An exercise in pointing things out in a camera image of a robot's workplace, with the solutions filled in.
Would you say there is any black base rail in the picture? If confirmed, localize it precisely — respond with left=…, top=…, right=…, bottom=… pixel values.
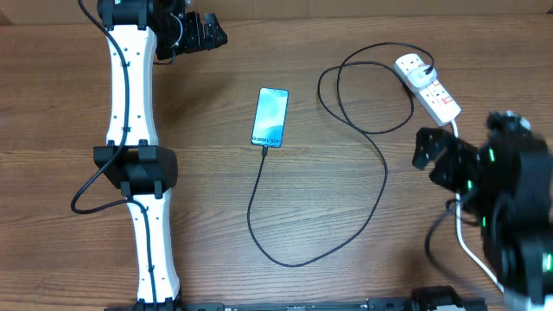
left=107, top=286, right=488, bottom=311

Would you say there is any white power strip cord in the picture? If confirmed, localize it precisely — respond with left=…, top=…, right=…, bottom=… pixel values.
left=449, top=119, right=506, bottom=295

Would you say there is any white power strip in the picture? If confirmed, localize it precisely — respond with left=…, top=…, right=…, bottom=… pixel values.
left=394, top=54, right=461, bottom=126

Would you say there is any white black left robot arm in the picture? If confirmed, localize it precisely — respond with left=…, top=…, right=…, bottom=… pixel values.
left=93, top=0, right=228, bottom=310

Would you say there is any Samsung Galaxy smartphone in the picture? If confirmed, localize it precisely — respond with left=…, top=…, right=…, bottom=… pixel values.
left=251, top=87, right=289, bottom=148

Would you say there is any white charger plug adapter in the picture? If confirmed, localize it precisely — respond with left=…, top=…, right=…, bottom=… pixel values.
left=407, top=66, right=437, bottom=89

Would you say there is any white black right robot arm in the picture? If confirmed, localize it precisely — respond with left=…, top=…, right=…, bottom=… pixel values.
left=412, top=111, right=552, bottom=310

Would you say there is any black USB charging cable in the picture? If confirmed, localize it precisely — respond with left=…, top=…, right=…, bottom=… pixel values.
left=246, top=41, right=435, bottom=268

